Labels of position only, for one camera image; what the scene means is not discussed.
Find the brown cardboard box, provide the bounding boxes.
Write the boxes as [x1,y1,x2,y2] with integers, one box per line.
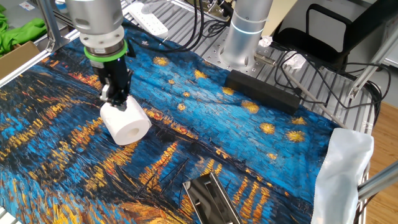
[0,40,41,80]

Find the green wrist adapter ring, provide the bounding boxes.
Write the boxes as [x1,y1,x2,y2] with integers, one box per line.
[83,39,128,62]

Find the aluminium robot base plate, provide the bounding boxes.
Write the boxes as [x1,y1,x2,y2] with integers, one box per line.
[201,27,280,82]

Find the beige cardboard panel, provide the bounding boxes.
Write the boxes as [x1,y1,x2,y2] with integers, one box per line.
[261,0,299,37]

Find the black office chair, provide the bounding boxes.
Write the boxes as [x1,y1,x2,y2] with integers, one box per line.
[272,0,398,68]

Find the white power strip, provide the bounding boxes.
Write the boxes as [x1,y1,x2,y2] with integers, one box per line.
[127,1,169,37]

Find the green cloth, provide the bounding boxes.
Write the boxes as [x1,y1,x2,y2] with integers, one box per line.
[0,4,47,57]

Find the starry night painting tablecloth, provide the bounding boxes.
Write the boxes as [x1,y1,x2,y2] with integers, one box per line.
[0,18,376,224]

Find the aluminium frame post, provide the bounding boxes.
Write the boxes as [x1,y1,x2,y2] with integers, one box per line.
[39,0,71,53]
[347,29,398,100]
[357,161,398,202]

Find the thin grey rod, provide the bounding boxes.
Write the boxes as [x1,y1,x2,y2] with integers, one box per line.
[284,70,348,129]

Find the white toilet paper roll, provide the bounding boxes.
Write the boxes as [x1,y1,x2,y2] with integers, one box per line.
[99,95,152,146]

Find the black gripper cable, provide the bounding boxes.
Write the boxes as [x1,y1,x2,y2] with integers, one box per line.
[123,0,233,54]

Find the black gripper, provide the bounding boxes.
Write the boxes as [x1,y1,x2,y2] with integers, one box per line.
[90,57,133,112]

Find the black cable bundle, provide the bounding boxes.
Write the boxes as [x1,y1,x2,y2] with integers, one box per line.
[273,49,392,125]

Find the crumpled white paper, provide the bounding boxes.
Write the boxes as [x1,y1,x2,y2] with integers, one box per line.
[284,54,307,70]
[257,35,274,48]

